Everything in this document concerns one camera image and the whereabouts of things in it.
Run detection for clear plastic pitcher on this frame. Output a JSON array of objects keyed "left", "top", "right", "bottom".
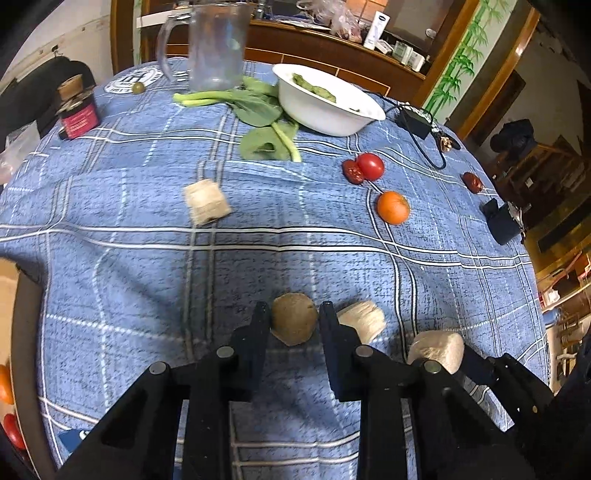
[{"left": 156, "top": 2, "right": 252, "bottom": 93}]

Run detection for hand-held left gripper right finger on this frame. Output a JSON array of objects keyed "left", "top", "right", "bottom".
[{"left": 320, "top": 301, "right": 536, "bottom": 480}]

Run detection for white bowl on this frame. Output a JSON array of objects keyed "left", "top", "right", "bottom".
[{"left": 272, "top": 64, "right": 386, "bottom": 137}]

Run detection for small brown roll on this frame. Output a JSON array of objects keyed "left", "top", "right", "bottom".
[{"left": 58, "top": 75, "right": 85, "bottom": 100}]

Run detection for red tomato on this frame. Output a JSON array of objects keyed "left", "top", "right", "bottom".
[
  {"left": 356, "top": 153, "right": 385, "bottom": 182},
  {"left": 2, "top": 413, "right": 27, "bottom": 450}
]

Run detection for clear plastic bag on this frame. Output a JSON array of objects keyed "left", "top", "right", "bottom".
[{"left": 0, "top": 122, "right": 42, "bottom": 181}]

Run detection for black charger with plug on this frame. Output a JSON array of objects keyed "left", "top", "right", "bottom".
[{"left": 480, "top": 198, "right": 527, "bottom": 245}]

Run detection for green bok choy leaf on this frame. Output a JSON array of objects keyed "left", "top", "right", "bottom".
[{"left": 239, "top": 121, "right": 303, "bottom": 163}]

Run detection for wooden furniture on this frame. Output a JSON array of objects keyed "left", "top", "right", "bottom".
[{"left": 485, "top": 138, "right": 591, "bottom": 232}]

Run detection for dark jar with pink label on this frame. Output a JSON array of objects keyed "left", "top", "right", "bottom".
[{"left": 58, "top": 90, "right": 100, "bottom": 140}]

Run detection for green bok choy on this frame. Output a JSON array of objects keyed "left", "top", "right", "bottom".
[{"left": 173, "top": 76, "right": 283, "bottom": 127}]

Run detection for white plastic bag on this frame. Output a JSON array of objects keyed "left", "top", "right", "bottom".
[{"left": 295, "top": 0, "right": 365, "bottom": 40}]

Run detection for blue plaid tablecloth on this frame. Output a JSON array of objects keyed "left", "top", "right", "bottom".
[{"left": 0, "top": 58, "right": 550, "bottom": 480}]

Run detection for orange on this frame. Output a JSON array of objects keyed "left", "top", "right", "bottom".
[
  {"left": 377, "top": 191, "right": 411, "bottom": 225},
  {"left": 0, "top": 364, "right": 14, "bottom": 405}
]

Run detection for beige yam cube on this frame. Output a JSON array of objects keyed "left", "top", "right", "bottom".
[{"left": 183, "top": 180, "right": 232, "bottom": 227}]

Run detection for dark bag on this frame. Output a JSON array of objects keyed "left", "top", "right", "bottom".
[{"left": 489, "top": 119, "right": 536, "bottom": 155}]

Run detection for wooden cabinet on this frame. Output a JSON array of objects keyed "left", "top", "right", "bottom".
[{"left": 111, "top": 0, "right": 541, "bottom": 125}]

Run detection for white tube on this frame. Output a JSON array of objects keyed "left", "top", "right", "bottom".
[{"left": 363, "top": 10, "right": 392, "bottom": 51}]

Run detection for green vegetables in bowl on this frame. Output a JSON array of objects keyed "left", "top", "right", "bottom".
[{"left": 292, "top": 74, "right": 338, "bottom": 103}]

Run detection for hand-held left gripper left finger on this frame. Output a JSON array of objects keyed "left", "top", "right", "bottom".
[{"left": 55, "top": 302, "right": 270, "bottom": 480}]

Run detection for black sofa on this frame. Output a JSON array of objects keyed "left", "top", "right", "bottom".
[{"left": 0, "top": 58, "right": 98, "bottom": 139}]

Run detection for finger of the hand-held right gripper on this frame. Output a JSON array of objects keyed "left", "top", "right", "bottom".
[{"left": 462, "top": 346, "right": 552, "bottom": 430}]

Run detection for black power adapter with cable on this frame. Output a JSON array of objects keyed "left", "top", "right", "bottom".
[{"left": 381, "top": 102, "right": 448, "bottom": 169}]

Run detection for small white boxes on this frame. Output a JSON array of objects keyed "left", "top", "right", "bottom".
[{"left": 376, "top": 39, "right": 428, "bottom": 72}]

